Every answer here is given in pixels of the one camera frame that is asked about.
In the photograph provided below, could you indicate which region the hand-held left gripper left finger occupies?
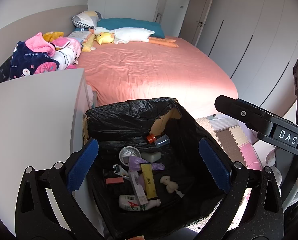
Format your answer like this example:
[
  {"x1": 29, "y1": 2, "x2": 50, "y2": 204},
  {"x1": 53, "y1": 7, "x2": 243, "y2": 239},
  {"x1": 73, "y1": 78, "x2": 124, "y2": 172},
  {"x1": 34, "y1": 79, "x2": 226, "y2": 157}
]
[{"x1": 15, "y1": 137, "x2": 107, "y2": 240}]

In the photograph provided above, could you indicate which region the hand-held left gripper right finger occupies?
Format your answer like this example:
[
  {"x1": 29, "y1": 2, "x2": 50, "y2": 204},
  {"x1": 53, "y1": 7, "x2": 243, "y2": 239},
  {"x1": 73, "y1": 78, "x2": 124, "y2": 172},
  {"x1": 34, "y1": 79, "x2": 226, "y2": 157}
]
[{"x1": 194, "y1": 137, "x2": 284, "y2": 240}]

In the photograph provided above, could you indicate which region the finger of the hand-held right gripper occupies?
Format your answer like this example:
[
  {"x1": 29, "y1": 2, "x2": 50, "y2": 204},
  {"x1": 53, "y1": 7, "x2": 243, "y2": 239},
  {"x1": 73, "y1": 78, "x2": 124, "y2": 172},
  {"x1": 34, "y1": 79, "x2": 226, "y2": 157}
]
[{"x1": 214, "y1": 94, "x2": 277, "y2": 137}]

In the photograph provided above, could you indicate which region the pink packet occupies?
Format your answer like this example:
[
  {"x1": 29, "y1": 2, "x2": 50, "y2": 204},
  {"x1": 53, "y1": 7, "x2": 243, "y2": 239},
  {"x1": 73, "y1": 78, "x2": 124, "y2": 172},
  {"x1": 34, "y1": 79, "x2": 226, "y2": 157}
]
[{"x1": 105, "y1": 176, "x2": 124, "y2": 185}]

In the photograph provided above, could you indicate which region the cardboard bin with black bag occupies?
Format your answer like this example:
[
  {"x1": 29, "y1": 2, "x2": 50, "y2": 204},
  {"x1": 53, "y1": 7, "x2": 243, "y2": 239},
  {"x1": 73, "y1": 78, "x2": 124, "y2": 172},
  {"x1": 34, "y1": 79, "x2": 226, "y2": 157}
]
[{"x1": 82, "y1": 97, "x2": 239, "y2": 238}]

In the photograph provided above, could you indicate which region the silver wrapper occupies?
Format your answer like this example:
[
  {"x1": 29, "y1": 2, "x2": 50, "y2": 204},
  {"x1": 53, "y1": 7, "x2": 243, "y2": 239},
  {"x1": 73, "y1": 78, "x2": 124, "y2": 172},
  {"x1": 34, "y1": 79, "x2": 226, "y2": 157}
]
[{"x1": 112, "y1": 164, "x2": 130, "y2": 180}]

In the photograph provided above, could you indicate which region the round foil bowl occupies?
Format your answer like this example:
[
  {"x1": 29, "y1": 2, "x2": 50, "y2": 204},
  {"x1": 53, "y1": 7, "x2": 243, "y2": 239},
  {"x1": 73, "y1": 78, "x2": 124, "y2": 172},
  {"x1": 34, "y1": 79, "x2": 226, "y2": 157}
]
[{"x1": 119, "y1": 146, "x2": 141, "y2": 166}]

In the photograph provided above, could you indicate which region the white plastic figure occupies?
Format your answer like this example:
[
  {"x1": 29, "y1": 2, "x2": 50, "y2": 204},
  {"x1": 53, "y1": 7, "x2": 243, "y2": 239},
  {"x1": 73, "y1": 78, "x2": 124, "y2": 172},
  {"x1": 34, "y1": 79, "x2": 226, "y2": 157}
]
[{"x1": 160, "y1": 175, "x2": 184, "y2": 198}]

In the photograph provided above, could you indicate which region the purple plastic bag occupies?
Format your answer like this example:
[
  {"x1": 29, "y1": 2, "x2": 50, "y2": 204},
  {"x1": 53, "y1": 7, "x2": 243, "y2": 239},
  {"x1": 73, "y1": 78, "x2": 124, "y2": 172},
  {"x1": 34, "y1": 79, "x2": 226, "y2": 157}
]
[{"x1": 128, "y1": 155, "x2": 166, "y2": 190}]

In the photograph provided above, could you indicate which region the clear plastic cup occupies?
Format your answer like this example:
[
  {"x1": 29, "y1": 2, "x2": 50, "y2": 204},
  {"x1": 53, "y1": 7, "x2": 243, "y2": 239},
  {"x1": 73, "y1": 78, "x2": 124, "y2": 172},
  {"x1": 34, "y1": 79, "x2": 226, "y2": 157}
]
[{"x1": 154, "y1": 134, "x2": 170, "y2": 147}]

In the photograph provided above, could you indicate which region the white green plastic bottle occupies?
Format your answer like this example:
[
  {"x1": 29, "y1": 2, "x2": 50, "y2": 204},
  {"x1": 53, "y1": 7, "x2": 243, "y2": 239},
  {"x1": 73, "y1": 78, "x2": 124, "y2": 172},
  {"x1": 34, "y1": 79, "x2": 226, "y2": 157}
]
[{"x1": 118, "y1": 194, "x2": 161, "y2": 212}]

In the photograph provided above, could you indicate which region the long white cardboard box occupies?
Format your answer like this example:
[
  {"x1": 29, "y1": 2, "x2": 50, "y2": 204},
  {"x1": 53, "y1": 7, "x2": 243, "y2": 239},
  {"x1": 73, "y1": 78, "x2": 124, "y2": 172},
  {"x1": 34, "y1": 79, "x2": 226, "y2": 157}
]
[{"x1": 128, "y1": 171, "x2": 148, "y2": 205}]

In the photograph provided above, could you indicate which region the small white plastic cup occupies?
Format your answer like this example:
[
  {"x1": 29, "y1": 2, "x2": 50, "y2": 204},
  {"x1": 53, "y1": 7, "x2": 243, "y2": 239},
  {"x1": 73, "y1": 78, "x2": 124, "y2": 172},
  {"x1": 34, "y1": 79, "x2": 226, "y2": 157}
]
[{"x1": 140, "y1": 151, "x2": 162, "y2": 162}]

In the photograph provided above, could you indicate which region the yellow snack packet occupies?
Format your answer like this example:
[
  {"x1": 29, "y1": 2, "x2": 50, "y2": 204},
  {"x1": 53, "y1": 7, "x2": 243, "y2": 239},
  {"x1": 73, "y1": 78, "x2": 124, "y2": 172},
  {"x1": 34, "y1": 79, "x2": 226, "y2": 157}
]
[{"x1": 140, "y1": 163, "x2": 157, "y2": 198}]

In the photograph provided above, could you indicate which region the person's right hand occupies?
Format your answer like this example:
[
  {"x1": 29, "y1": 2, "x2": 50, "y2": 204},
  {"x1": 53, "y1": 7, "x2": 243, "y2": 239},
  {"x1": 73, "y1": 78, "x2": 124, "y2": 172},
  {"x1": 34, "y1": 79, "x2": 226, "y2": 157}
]
[{"x1": 265, "y1": 148, "x2": 298, "y2": 189}]

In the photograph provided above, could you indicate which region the foam puzzle floor mat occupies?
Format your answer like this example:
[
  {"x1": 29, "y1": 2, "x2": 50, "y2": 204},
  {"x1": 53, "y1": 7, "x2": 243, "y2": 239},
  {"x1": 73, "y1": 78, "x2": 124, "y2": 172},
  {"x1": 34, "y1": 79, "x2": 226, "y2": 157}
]
[{"x1": 195, "y1": 116, "x2": 263, "y2": 172}]

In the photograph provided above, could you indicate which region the white wardrobe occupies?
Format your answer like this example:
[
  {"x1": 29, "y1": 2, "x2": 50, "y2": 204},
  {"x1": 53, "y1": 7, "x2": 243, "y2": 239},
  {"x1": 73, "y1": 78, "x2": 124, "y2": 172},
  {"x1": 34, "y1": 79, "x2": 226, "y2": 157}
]
[{"x1": 208, "y1": 0, "x2": 298, "y2": 120}]

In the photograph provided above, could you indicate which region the bed with pink sheet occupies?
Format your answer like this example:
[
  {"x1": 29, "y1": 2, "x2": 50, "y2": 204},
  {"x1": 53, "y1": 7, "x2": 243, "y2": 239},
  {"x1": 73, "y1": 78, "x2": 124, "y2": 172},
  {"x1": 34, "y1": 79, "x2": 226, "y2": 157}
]
[{"x1": 69, "y1": 31, "x2": 238, "y2": 108}]

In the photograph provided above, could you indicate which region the white pink printed blanket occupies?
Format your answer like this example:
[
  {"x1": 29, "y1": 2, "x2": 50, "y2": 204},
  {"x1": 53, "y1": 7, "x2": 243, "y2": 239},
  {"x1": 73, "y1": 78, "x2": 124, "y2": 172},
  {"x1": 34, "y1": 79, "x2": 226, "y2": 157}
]
[{"x1": 51, "y1": 37, "x2": 82, "y2": 70}]

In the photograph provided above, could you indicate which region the long yellow patterned pillow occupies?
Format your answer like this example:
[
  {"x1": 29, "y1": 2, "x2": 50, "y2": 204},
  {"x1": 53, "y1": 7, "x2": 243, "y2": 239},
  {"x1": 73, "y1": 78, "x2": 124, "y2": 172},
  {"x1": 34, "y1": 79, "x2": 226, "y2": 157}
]
[{"x1": 81, "y1": 34, "x2": 96, "y2": 53}]

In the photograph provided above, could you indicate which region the navy printed blanket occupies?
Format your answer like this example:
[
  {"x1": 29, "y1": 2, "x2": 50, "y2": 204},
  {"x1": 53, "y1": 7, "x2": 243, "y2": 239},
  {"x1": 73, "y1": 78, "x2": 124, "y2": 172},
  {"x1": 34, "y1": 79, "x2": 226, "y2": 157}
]
[{"x1": 10, "y1": 41, "x2": 58, "y2": 80}]

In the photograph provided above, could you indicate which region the yellow duck plush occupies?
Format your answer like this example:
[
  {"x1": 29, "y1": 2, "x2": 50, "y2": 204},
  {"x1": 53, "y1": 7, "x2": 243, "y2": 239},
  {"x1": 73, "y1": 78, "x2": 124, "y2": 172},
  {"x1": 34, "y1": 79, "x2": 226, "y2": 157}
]
[{"x1": 94, "y1": 32, "x2": 114, "y2": 45}]

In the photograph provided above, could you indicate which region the pink fleece blanket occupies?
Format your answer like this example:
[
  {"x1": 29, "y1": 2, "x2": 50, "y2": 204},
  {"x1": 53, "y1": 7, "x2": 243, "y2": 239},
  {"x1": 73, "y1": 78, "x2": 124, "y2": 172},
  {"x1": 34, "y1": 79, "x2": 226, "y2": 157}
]
[{"x1": 26, "y1": 32, "x2": 58, "y2": 74}]

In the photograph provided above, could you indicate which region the yellow soft toy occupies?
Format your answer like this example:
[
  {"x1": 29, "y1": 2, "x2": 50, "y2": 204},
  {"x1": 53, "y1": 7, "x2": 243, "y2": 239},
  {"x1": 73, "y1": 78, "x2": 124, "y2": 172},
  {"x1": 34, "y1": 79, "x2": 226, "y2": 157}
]
[{"x1": 43, "y1": 31, "x2": 64, "y2": 42}]

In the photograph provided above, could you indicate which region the teal pillow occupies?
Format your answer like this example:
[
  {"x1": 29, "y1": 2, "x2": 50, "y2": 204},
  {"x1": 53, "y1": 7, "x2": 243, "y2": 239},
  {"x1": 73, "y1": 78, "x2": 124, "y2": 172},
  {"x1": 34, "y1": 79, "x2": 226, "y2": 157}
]
[{"x1": 97, "y1": 18, "x2": 166, "y2": 38}]

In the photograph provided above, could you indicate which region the white goose plush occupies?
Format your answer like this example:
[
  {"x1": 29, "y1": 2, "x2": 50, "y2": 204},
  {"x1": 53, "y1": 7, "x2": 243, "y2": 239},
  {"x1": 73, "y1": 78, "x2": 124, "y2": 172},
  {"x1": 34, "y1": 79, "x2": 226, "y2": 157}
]
[{"x1": 89, "y1": 27, "x2": 179, "y2": 48}]

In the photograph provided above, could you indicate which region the patchwork pillow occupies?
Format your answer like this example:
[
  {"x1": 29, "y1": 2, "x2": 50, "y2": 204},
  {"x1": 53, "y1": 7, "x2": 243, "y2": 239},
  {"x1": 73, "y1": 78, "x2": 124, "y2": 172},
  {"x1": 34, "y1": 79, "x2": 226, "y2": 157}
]
[{"x1": 72, "y1": 10, "x2": 104, "y2": 29}]

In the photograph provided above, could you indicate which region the beige door with black handle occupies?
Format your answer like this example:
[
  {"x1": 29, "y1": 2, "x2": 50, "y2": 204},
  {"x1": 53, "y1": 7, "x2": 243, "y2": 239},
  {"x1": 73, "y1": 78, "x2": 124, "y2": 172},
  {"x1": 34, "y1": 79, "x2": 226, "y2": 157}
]
[{"x1": 190, "y1": 0, "x2": 217, "y2": 47}]

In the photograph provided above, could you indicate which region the black wall socket panel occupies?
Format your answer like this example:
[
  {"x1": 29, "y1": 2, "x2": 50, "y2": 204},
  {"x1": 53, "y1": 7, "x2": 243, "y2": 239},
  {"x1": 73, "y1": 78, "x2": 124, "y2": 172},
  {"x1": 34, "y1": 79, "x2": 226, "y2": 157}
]
[{"x1": 0, "y1": 56, "x2": 13, "y2": 83}]

